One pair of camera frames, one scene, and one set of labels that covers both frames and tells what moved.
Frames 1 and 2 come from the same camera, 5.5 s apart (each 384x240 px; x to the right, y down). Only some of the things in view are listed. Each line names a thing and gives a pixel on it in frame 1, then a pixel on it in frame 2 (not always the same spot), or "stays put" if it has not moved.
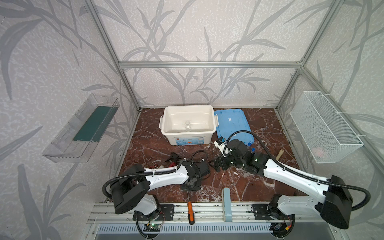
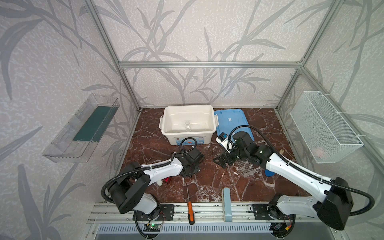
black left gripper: [178, 160] to [193, 161]
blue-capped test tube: [188, 128] stays put
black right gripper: [222, 162] to [229, 157]
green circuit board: [152, 227] stays put
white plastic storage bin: [204, 122] stays put
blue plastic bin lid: [231, 120] stays put
